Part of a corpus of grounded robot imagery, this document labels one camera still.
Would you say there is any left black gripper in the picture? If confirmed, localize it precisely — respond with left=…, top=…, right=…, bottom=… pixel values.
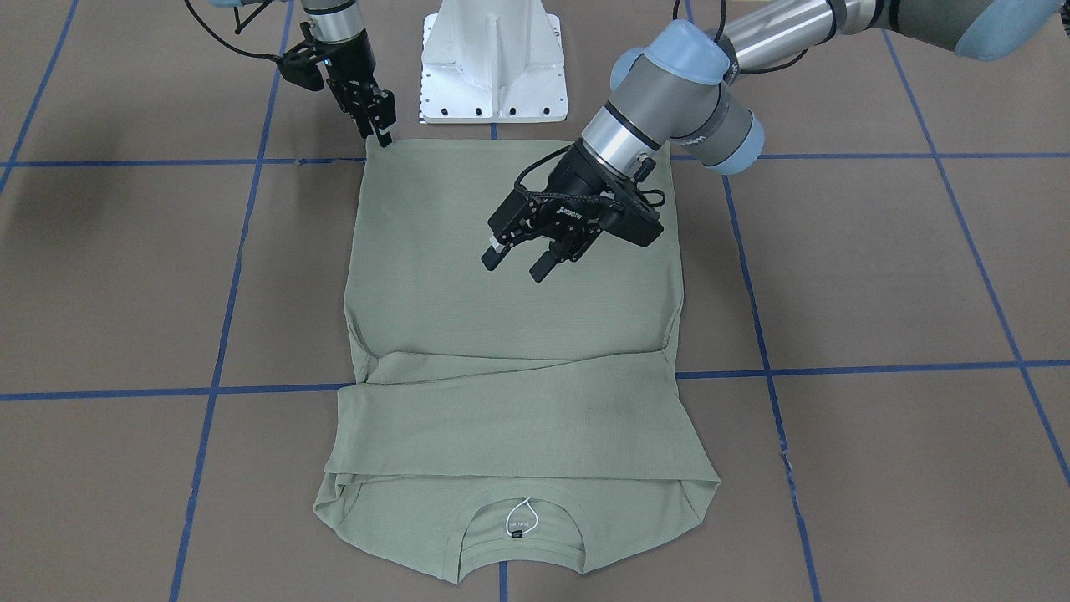
left=482, top=142, right=664, bottom=283

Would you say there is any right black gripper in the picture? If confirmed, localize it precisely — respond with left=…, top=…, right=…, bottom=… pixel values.
left=322, top=33, right=396, bottom=148

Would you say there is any olive green long-sleeve shirt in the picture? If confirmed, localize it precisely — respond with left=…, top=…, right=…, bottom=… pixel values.
left=314, top=140, right=720, bottom=584

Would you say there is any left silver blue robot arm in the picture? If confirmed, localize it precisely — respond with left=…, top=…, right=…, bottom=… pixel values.
left=482, top=1, right=1060, bottom=282

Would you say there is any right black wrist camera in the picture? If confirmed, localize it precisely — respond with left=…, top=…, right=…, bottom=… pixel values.
left=276, top=38, right=326, bottom=92

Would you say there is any white pedestal column base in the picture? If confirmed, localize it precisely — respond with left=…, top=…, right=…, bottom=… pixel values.
left=418, top=1, right=569, bottom=125

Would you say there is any camera black cable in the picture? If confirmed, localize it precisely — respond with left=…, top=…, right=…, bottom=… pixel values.
left=182, top=0, right=289, bottom=64
left=673, top=0, right=803, bottom=76

